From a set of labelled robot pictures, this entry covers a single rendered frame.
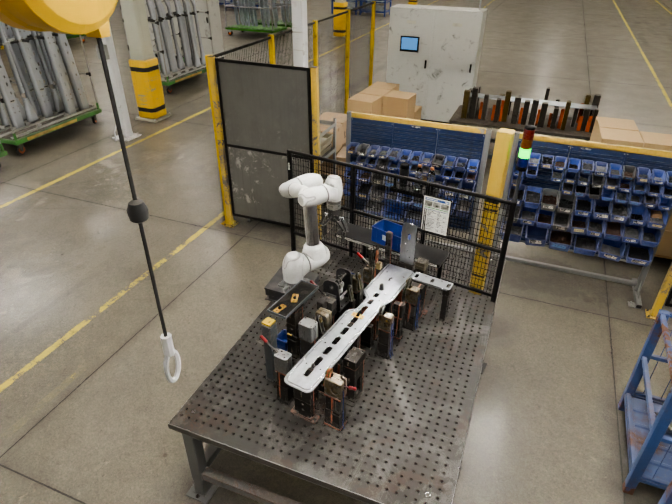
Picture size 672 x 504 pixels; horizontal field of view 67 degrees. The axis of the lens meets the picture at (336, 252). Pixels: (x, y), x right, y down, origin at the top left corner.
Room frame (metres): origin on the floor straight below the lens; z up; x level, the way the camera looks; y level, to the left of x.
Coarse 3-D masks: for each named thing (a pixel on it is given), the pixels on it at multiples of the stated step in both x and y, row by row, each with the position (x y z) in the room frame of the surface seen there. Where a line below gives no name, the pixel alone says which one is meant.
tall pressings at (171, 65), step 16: (160, 0) 12.74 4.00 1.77; (176, 0) 12.90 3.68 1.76; (192, 0) 13.09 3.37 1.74; (160, 16) 12.32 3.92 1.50; (160, 32) 12.12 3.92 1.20; (192, 32) 12.85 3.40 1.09; (160, 48) 12.03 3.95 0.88; (176, 48) 12.62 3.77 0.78; (192, 48) 12.82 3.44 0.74; (160, 64) 12.02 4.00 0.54; (176, 64) 12.41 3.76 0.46
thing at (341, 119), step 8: (328, 112) 6.81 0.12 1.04; (328, 120) 6.47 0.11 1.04; (336, 120) 6.47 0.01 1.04; (344, 120) 6.47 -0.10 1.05; (320, 128) 6.15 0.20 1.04; (336, 128) 6.15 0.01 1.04; (344, 128) 6.41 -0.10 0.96; (336, 136) 6.09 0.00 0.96; (344, 136) 6.41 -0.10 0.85; (336, 144) 6.09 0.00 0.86; (344, 144) 6.42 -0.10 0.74; (336, 152) 6.10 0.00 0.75; (344, 152) 6.13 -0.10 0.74; (344, 160) 5.94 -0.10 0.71; (328, 168) 6.33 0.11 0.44; (344, 168) 5.94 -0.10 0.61; (344, 184) 5.94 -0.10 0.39; (344, 200) 5.94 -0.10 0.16
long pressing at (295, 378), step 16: (384, 272) 3.07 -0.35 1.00; (400, 272) 3.07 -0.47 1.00; (368, 288) 2.87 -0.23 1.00; (384, 288) 2.87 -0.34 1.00; (400, 288) 2.88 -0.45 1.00; (368, 304) 2.69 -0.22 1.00; (384, 304) 2.70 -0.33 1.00; (368, 320) 2.53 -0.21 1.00; (336, 336) 2.37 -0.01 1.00; (352, 336) 2.37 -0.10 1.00; (320, 352) 2.23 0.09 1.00; (336, 352) 2.23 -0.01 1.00; (304, 368) 2.10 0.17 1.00; (320, 368) 2.10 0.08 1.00; (288, 384) 1.98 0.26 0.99; (304, 384) 1.98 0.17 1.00
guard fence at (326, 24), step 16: (336, 16) 8.93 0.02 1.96; (352, 16) 9.67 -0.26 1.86; (368, 16) 10.49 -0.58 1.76; (288, 32) 7.33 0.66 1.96; (320, 32) 8.37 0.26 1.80; (240, 48) 6.18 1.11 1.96; (256, 48) 6.55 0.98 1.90; (272, 48) 6.86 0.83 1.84; (288, 48) 7.33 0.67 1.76; (352, 48) 9.71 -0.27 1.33; (288, 64) 7.33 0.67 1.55; (368, 64) 10.57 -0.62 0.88; (208, 80) 5.60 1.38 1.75; (352, 80) 9.75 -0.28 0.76; (368, 80) 10.61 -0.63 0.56; (336, 96) 9.00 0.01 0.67; (336, 112) 9.00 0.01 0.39; (224, 208) 5.60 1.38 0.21
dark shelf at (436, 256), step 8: (352, 224) 3.73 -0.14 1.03; (336, 232) 3.60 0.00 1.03; (352, 232) 3.60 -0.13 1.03; (360, 232) 3.60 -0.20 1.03; (368, 232) 3.60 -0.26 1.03; (352, 240) 3.50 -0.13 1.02; (360, 240) 3.47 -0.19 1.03; (368, 240) 3.48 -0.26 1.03; (384, 248) 3.36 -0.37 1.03; (416, 248) 3.36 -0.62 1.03; (424, 248) 3.36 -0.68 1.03; (432, 248) 3.36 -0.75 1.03; (416, 256) 3.24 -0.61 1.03; (424, 256) 3.25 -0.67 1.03; (432, 256) 3.25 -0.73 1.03; (440, 256) 3.25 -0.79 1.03; (432, 264) 3.15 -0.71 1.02; (440, 264) 3.14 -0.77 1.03
